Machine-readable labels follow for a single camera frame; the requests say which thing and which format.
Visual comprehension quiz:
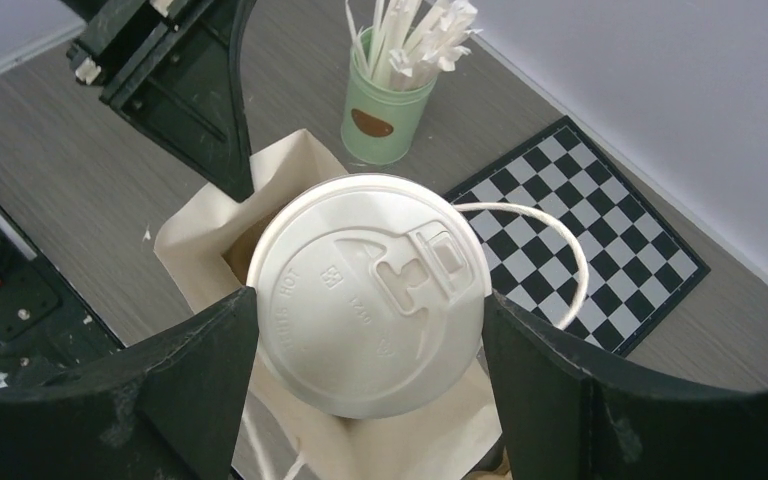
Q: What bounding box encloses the black white chessboard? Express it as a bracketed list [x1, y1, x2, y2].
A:
[447, 118, 709, 356]

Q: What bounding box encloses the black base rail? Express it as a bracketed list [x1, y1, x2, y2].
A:
[0, 206, 124, 388]

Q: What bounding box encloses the green can straw holder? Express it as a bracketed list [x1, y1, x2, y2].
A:
[340, 53, 436, 166]

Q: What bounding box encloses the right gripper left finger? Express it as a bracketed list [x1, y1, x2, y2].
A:
[0, 287, 259, 479]

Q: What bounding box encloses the brown paper bag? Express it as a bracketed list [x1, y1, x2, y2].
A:
[153, 128, 591, 480]

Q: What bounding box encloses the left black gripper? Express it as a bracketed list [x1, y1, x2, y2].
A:
[67, 1, 255, 202]

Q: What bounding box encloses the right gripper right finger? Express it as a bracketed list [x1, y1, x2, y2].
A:
[483, 294, 768, 479]

